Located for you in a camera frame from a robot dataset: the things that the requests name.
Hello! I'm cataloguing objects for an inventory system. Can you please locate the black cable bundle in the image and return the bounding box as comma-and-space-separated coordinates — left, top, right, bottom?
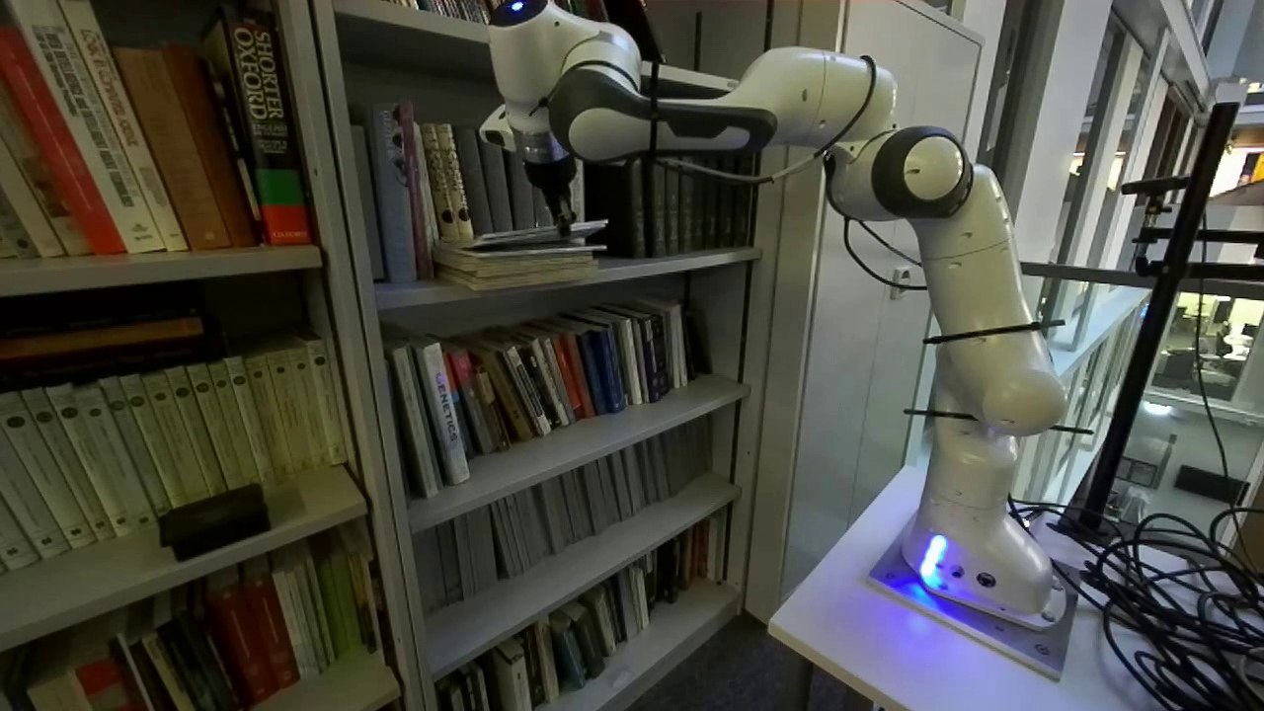
1003, 487, 1264, 711

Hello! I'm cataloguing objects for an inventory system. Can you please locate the cream patterned spine book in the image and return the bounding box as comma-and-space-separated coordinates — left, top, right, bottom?
415, 118, 484, 268

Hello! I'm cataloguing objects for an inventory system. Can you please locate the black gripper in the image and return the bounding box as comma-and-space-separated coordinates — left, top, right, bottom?
521, 155, 584, 237

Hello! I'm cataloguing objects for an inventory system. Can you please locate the grey metal bookshelf unit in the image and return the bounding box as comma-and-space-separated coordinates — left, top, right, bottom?
0, 0, 407, 711
309, 0, 774, 711

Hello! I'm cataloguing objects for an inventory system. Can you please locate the slim red book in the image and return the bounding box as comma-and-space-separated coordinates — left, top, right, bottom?
551, 331, 600, 426

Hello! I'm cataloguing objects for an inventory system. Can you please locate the cream paperback book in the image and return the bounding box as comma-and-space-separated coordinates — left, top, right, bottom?
0, 391, 72, 566
95, 372, 176, 526

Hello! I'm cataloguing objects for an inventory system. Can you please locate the tall blue-grey book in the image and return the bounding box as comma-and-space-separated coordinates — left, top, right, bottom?
363, 104, 425, 283

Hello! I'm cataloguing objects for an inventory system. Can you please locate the black book red green base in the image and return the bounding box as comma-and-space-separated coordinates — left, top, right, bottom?
210, 4, 318, 252

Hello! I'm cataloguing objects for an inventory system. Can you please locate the white book dark lettering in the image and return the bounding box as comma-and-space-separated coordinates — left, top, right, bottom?
410, 338, 473, 491

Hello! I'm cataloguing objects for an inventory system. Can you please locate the slim grey book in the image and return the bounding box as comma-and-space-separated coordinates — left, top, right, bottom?
382, 345, 448, 505

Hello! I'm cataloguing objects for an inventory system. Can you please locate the pale grey paperback book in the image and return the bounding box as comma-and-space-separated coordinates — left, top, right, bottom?
463, 216, 614, 255

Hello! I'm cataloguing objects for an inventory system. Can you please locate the red hardcover book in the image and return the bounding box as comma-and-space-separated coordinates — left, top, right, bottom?
0, 23, 130, 263

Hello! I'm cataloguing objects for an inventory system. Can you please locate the brown hardcover book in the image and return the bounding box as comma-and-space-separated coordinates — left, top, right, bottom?
113, 44, 256, 252

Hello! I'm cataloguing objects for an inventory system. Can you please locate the flat-lying brown book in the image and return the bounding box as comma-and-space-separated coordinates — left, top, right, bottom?
0, 312, 210, 372

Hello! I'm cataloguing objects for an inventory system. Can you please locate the small black box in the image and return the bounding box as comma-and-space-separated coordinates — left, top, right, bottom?
155, 482, 277, 566

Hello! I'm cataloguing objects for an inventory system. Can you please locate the white book black lettering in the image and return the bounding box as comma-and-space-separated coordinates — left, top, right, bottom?
5, 0, 190, 255

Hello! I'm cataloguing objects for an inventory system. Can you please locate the dark red book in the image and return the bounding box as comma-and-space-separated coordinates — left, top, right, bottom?
203, 570, 302, 704

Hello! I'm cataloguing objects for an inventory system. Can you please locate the slim blue book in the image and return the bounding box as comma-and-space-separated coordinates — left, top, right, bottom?
579, 329, 625, 416

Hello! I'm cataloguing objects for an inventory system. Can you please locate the black metal stand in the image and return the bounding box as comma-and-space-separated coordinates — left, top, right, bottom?
1061, 92, 1264, 538

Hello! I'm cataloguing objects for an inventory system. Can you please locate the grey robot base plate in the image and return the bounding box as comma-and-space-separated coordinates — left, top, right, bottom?
864, 526, 1082, 684

